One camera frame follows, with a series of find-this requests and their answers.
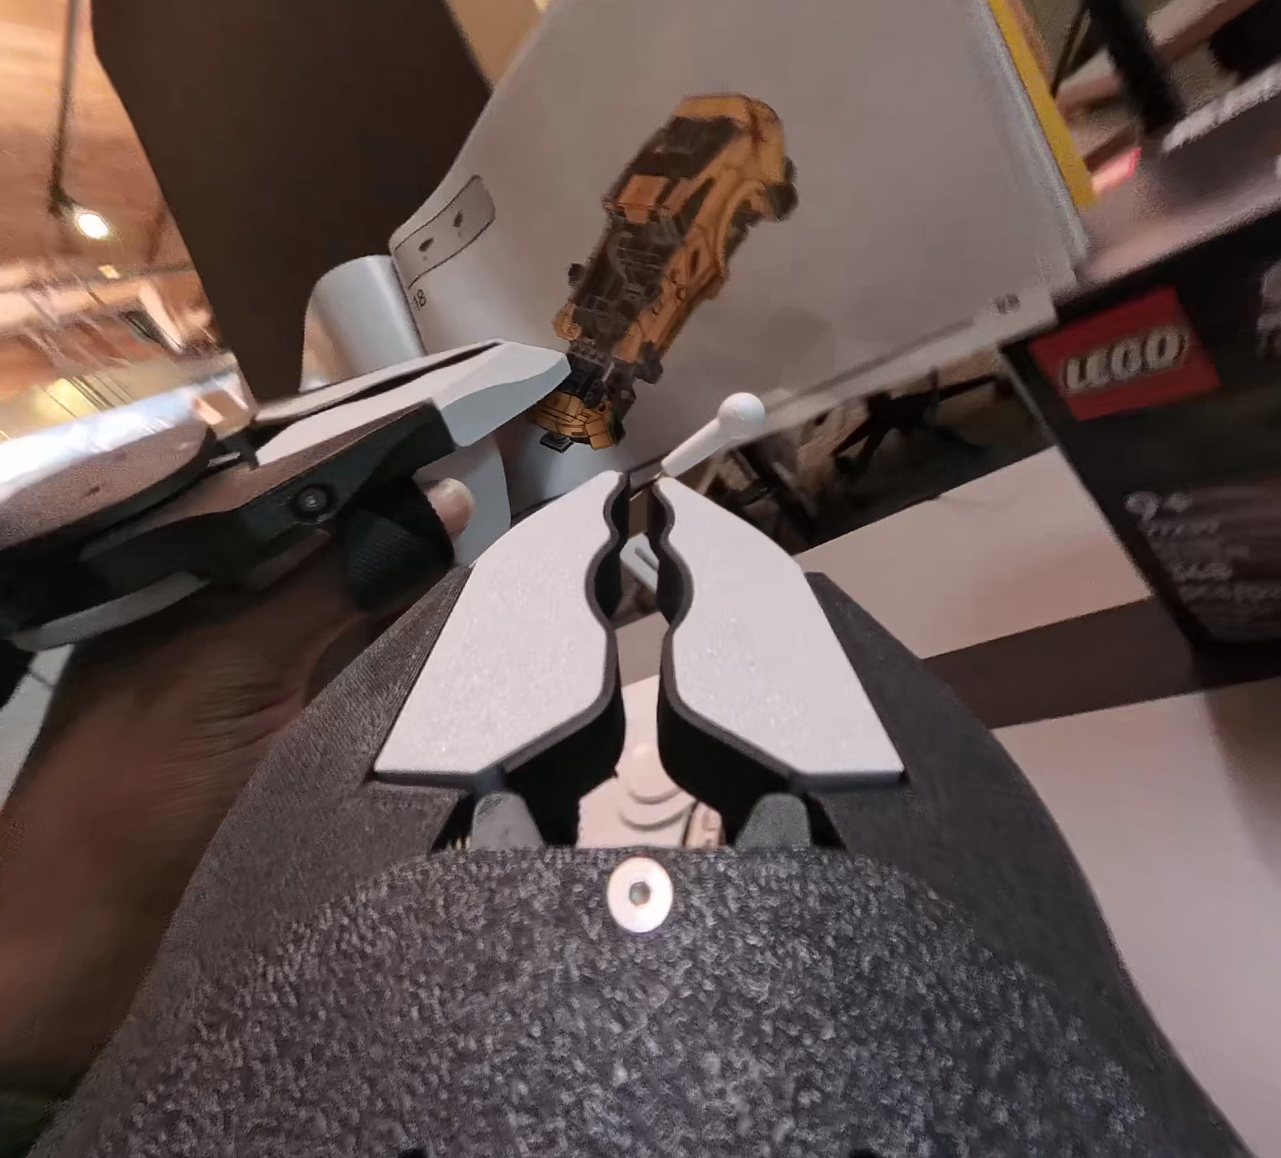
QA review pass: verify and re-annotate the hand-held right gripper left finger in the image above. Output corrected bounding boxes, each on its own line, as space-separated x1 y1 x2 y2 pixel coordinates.
372 469 631 825

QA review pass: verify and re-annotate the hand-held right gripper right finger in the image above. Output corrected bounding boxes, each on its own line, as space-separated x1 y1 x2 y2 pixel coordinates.
646 474 907 825

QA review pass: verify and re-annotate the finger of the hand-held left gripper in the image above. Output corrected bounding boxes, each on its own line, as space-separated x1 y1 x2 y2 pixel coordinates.
297 339 523 392
253 344 574 470

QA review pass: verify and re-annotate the white book stand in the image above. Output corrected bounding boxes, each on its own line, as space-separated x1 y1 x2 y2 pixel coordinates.
88 0 772 850

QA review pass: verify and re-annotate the black lego set box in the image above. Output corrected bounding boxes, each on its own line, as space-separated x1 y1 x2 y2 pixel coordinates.
997 61 1281 673

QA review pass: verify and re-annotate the instruction booklet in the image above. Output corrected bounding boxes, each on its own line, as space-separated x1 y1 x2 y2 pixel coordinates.
302 0 1099 518

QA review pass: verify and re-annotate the person's left hand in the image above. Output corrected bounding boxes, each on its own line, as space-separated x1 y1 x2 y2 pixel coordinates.
0 480 477 1097

